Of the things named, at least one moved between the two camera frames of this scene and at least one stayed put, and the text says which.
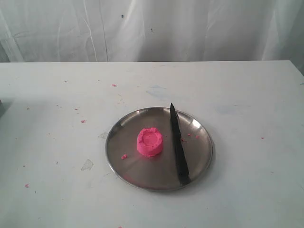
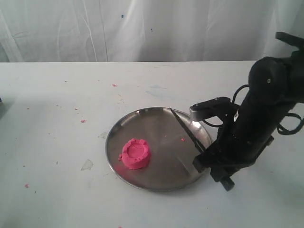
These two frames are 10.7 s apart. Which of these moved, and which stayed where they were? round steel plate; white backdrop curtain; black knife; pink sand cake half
Moved: pink sand cake half; black knife
Stayed: white backdrop curtain; round steel plate
